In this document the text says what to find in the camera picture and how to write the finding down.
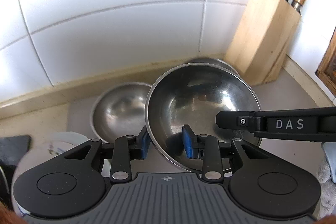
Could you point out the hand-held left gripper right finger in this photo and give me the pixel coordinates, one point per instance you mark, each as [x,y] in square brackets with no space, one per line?
[187,141]

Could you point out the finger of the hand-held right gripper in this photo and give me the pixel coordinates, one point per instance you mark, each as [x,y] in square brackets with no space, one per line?
[231,120]

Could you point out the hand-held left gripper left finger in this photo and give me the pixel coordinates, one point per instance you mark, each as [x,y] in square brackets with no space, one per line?
[145,143]

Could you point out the steel bowl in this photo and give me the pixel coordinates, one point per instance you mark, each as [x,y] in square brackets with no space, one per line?
[118,108]
[199,98]
[218,62]

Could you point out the white floral plate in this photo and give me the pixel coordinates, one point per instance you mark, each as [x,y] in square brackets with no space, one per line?
[47,150]

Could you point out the person's right hand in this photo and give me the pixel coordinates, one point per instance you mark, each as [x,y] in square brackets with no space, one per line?
[329,182]

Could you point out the wooden knife block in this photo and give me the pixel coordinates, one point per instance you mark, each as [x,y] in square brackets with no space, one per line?
[262,35]

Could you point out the black gas stove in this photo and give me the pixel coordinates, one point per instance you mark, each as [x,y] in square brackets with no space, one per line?
[13,150]

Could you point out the brown wooden window frame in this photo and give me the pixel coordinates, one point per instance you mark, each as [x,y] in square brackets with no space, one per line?
[329,69]

